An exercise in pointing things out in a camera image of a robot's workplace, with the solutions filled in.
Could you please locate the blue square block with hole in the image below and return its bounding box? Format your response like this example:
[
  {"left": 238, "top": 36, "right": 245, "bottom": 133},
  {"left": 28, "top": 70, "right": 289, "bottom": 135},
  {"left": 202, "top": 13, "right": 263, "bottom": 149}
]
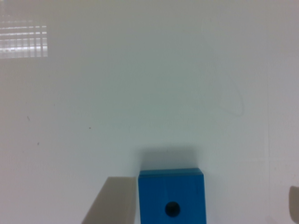
[{"left": 138, "top": 168, "right": 206, "bottom": 224}]

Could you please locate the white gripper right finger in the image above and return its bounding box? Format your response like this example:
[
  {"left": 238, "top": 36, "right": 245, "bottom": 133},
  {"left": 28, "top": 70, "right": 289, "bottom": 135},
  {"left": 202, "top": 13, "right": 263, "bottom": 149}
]
[{"left": 289, "top": 186, "right": 299, "bottom": 224}]

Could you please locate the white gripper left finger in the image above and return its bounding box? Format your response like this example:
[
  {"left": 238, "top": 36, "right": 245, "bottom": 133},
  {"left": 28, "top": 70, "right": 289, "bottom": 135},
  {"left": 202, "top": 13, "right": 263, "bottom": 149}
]
[{"left": 81, "top": 176, "right": 136, "bottom": 224}]

